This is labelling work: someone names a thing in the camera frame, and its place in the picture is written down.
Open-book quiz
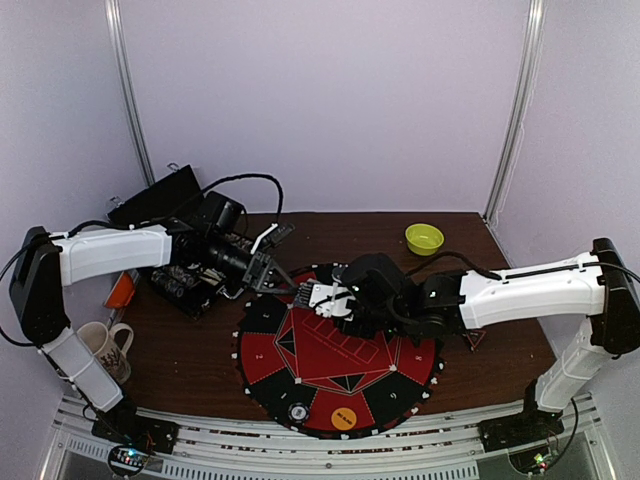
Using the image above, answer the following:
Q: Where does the right aluminium corner post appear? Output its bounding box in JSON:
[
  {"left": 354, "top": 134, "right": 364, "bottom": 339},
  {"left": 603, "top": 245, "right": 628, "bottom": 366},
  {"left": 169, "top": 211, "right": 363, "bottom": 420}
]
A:
[{"left": 484, "top": 0, "right": 547, "bottom": 228}]

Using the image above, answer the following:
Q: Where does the aluminium front rail frame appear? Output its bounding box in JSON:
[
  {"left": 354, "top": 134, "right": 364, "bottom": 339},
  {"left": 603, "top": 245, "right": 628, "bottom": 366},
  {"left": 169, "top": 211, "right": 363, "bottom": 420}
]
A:
[{"left": 39, "top": 392, "right": 616, "bottom": 480}]

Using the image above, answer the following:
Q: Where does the round red black poker mat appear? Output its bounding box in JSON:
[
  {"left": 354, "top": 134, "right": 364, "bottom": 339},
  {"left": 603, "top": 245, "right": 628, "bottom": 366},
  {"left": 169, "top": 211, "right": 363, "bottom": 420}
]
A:
[{"left": 232, "top": 294, "right": 445, "bottom": 440}]

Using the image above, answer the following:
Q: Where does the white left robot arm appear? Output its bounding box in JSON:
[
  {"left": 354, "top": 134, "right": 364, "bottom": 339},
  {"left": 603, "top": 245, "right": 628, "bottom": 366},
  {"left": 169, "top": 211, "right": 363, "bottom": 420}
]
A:
[{"left": 9, "top": 216, "right": 292, "bottom": 444}]

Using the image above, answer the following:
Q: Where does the white ceramic mug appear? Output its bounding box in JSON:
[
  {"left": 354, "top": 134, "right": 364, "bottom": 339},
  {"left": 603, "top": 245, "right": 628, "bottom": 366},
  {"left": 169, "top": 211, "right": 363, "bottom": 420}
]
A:
[{"left": 77, "top": 322, "right": 134, "bottom": 385}]

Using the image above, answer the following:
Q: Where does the aluminium corner post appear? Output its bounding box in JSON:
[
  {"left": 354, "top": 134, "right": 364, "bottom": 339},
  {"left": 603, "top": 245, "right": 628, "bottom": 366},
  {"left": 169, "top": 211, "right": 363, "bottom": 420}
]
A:
[
  {"left": 484, "top": 0, "right": 547, "bottom": 228},
  {"left": 104, "top": 0, "right": 155, "bottom": 186}
]

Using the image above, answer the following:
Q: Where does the left aluminium corner post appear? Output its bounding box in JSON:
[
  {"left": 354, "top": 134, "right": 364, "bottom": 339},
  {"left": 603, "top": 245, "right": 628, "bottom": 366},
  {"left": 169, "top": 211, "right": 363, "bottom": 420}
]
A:
[{"left": 104, "top": 0, "right": 155, "bottom": 186}]

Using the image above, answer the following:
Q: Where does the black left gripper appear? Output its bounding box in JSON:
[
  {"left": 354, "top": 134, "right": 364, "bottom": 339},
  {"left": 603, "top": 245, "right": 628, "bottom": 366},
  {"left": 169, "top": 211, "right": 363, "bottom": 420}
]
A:
[{"left": 204, "top": 233, "right": 299, "bottom": 295}]

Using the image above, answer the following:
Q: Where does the black poker chip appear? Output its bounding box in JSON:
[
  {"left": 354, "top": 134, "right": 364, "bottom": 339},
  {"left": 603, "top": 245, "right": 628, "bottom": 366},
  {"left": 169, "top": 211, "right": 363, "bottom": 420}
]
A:
[{"left": 288, "top": 402, "right": 310, "bottom": 424}]

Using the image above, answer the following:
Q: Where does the orange plastic bowl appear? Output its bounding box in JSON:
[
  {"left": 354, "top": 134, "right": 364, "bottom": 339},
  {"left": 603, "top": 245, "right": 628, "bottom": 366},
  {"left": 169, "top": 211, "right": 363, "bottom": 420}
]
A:
[{"left": 104, "top": 272, "right": 136, "bottom": 309}]

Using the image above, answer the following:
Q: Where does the black poker chip case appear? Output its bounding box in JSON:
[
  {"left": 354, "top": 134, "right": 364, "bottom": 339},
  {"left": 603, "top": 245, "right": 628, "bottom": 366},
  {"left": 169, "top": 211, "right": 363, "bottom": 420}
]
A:
[{"left": 107, "top": 166, "right": 249, "bottom": 320}]

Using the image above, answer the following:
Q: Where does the grey playing card deck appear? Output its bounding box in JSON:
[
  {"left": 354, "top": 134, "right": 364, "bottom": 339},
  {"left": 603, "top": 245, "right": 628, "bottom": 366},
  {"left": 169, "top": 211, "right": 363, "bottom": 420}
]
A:
[{"left": 293, "top": 282, "right": 314, "bottom": 308}]

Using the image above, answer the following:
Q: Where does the orange big blind button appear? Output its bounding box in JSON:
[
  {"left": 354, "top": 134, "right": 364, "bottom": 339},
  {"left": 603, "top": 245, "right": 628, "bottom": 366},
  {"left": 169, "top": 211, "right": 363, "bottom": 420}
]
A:
[{"left": 330, "top": 407, "right": 358, "bottom": 431}]

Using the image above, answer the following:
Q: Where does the green plastic bowl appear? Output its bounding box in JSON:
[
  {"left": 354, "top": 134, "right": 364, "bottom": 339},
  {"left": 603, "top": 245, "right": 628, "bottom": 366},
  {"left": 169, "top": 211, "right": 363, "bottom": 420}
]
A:
[{"left": 405, "top": 223, "right": 445, "bottom": 256}]

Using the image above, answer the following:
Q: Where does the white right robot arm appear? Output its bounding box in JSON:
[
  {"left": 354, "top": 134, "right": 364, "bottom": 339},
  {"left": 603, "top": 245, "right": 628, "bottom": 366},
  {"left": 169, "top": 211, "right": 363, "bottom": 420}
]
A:
[{"left": 296, "top": 238, "right": 639, "bottom": 442}]

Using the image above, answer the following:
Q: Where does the red black triangle token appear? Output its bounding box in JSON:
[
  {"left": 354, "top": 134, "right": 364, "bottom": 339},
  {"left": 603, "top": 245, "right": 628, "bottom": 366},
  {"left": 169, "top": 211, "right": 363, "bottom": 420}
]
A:
[{"left": 464, "top": 329, "right": 486, "bottom": 352}]

